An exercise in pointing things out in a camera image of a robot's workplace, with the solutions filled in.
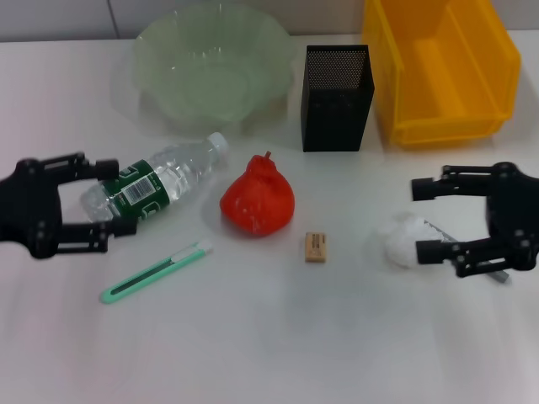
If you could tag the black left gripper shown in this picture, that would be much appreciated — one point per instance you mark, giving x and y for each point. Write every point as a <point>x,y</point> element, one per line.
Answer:
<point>25,206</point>

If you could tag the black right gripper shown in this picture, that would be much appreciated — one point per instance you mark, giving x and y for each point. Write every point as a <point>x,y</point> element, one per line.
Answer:
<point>518,210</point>

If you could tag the white paper ball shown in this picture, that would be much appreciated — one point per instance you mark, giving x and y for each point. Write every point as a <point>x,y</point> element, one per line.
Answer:
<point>400,244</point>

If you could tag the clear green-label water bottle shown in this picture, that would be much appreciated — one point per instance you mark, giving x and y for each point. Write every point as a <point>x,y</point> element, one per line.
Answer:
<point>177,168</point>

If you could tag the green utility knife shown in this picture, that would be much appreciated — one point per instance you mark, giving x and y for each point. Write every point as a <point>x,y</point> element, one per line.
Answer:
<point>143,275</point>

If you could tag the small wooden block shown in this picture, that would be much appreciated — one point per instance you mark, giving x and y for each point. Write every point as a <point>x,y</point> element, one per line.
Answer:
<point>316,248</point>

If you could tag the red-orange fruit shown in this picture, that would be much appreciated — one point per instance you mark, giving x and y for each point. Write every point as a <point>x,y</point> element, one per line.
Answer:
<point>257,202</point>

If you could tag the grey marker pen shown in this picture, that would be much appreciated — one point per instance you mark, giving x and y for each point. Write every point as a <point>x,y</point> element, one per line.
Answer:
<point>501,278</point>

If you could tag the black mesh pen holder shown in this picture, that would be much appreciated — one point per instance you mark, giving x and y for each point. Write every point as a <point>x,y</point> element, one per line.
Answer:
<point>332,113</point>

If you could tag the translucent green fruit bowl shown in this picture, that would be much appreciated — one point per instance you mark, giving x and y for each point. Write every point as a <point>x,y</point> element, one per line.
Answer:
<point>202,71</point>

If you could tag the yellow plastic bin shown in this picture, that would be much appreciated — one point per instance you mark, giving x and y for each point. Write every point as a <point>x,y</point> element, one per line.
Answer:
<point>455,84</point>

